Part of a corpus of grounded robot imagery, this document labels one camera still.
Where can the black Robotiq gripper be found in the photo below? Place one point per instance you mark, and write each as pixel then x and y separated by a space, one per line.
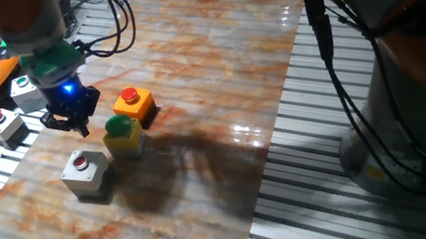
pixel 71 100

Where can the yellow box green mushroom button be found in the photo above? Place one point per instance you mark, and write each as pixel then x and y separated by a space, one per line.
pixel 125 143

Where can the orange box red mushroom button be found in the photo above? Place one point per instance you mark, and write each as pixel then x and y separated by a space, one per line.
pixel 127 107

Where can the grey box small green button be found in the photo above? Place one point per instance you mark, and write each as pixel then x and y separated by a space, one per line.
pixel 22 98

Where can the grey box red mushroom button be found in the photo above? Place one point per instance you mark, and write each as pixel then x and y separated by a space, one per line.
pixel 5 127

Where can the marble pattern mat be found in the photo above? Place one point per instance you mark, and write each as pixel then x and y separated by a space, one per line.
pixel 192 52

